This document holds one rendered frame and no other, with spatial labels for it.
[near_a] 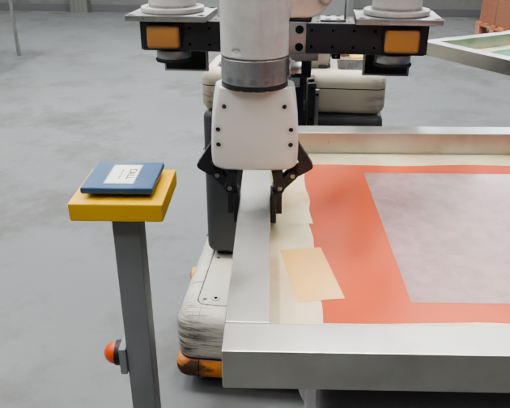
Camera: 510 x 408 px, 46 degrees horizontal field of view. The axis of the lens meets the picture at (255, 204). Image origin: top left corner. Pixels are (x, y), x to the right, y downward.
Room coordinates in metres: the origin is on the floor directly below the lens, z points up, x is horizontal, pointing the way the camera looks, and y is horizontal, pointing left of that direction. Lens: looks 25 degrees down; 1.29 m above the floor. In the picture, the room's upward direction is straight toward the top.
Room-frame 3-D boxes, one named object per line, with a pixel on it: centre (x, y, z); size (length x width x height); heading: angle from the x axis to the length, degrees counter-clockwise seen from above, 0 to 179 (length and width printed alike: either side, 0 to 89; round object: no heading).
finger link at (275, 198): (0.67, -0.04, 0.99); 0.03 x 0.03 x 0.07; 89
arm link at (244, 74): (0.67, -0.01, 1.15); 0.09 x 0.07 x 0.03; 89
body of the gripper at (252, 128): (0.67, 0.00, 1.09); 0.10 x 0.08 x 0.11; 89
